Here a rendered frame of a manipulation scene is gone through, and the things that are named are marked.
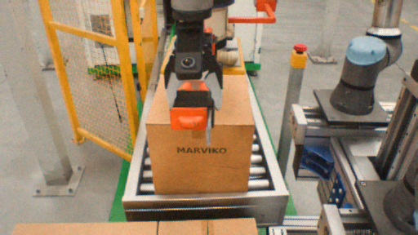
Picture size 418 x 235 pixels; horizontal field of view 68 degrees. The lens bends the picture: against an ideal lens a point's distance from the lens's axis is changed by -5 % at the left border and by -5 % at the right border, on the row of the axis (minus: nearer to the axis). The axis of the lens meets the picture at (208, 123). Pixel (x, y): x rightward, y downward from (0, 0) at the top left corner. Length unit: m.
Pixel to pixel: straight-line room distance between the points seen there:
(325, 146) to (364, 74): 0.29
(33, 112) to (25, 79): 0.22
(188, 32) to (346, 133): 0.78
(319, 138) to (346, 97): 0.17
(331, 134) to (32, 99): 1.63
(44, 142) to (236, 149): 1.38
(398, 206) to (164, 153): 0.83
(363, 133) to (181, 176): 0.71
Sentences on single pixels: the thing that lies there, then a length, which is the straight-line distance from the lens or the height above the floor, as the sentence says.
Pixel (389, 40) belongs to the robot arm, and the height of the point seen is 1.26.
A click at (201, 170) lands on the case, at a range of 1.31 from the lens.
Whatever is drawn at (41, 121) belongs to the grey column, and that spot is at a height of 0.55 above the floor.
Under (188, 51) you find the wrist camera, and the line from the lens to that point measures 0.56.
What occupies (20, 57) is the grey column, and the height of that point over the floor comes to 0.97.
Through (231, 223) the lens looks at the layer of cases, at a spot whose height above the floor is 0.54.
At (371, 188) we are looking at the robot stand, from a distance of 0.89.
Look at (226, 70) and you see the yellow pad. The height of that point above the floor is 1.14.
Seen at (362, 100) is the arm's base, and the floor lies 1.09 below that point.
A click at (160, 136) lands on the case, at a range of 1.22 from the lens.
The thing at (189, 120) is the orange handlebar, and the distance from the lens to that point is 0.62.
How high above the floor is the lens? 1.61
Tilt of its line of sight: 34 degrees down
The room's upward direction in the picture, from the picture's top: straight up
